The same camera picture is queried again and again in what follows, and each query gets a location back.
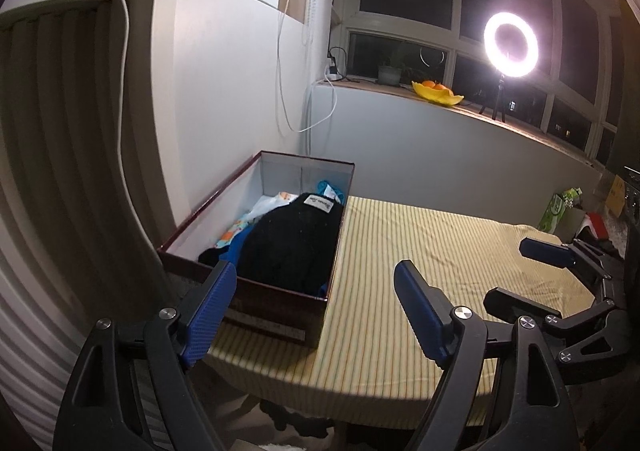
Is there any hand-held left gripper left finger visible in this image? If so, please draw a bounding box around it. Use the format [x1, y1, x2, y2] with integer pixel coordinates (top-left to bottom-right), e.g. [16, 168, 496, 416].
[52, 261, 237, 451]

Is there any white ribbed cabinet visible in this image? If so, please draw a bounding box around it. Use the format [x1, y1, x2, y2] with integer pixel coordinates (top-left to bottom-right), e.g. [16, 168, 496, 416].
[0, 0, 211, 451]

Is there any thin black cable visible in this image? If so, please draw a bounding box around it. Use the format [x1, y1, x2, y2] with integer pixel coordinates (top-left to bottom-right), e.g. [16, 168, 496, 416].
[329, 47, 377, 83]

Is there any yellow cardboard box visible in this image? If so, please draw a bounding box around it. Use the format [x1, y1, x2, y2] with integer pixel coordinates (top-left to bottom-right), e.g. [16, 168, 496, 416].
[605, 174, 627, 218]

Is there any yellow bowl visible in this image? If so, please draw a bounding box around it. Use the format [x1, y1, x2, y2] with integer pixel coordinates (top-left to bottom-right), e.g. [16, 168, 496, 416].
[411, 80, 465, 107]

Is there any potted plant grey pot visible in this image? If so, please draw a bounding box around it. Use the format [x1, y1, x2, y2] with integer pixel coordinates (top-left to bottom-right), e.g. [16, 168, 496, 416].
[375, 44, 418, 86]

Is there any wooden windowsill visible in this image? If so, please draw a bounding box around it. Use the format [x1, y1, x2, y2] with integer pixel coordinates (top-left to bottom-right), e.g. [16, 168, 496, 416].
[315, 78, 603, 168]

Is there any dark red cardboard box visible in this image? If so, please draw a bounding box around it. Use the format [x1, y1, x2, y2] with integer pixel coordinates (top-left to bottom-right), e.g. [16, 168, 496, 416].
[156, 150, 357, 349]

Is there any black knit hat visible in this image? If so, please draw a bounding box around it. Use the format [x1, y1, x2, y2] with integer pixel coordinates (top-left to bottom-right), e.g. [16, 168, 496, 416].
[239, 191, 347, 294]

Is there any teal cloth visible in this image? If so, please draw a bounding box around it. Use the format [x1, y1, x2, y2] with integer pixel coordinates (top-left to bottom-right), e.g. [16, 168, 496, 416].
[316, 178, 347, 206]

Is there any ring light on black tripod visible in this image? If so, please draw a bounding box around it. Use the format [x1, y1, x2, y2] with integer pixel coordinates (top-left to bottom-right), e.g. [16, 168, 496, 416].
[477, 11, 540, 121]

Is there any patterned white cloth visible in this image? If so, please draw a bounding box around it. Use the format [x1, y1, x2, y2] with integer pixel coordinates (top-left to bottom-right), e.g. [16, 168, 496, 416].
[215, 191, 296, 249]

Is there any red packet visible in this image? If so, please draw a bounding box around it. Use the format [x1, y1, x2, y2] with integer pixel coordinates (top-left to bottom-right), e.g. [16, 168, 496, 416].
[584, 212, 609, 240]

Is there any thick white cable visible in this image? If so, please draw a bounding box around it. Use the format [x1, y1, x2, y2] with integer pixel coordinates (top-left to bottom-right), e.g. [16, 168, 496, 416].
[92, 0, 156, 247]

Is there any white lace cloth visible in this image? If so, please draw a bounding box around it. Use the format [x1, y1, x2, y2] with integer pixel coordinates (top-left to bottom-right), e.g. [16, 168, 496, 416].
[600, 224, 632, 257]

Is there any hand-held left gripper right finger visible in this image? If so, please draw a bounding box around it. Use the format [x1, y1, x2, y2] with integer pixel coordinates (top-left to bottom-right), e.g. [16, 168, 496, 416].
[394, 260, 576, 451]

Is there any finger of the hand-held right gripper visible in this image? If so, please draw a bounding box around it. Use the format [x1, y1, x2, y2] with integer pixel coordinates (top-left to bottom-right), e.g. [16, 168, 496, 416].
[482, 286, 617, 338]
[519, 237, 626, 280]

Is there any thin white cable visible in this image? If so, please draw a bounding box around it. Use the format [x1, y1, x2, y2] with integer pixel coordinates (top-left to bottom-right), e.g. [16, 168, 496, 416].
[275, 0, 341, 134]

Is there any yellow striped tablecloth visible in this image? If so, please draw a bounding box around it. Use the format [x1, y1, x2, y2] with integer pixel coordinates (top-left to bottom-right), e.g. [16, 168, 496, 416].
[202, 195, 626, 404]

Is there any green white carton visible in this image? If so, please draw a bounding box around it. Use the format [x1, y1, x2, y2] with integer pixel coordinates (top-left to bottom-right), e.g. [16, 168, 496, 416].
[540, 188, 584, 234]

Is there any white window frame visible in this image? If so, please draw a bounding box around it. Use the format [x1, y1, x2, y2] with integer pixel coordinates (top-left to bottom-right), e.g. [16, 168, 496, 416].
[332, 0, 621, 167]

